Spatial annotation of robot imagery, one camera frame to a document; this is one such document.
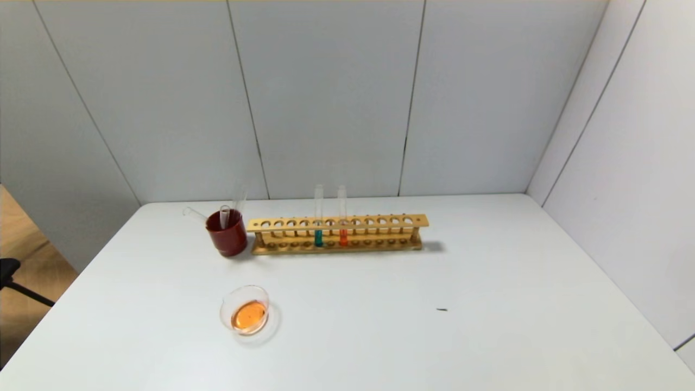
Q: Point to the test tube with orange-red pigment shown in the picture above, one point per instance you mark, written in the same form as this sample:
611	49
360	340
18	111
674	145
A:
224	216
343	237

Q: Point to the test tube with yellow pigment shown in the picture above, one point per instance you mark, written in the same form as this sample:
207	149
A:
193	213

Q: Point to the test tube with teal pigment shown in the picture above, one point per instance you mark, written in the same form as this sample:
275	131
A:
318	238

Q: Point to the wooden test tube rack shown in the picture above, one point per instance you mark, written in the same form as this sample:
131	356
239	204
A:
419	220

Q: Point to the dark red cup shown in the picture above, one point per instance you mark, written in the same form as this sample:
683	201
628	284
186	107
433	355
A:
231	239

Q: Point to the clear glass beaker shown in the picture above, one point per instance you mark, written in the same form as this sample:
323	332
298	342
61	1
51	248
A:
250	317

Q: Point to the black stand leg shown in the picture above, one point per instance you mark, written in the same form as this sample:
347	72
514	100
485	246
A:
27	293

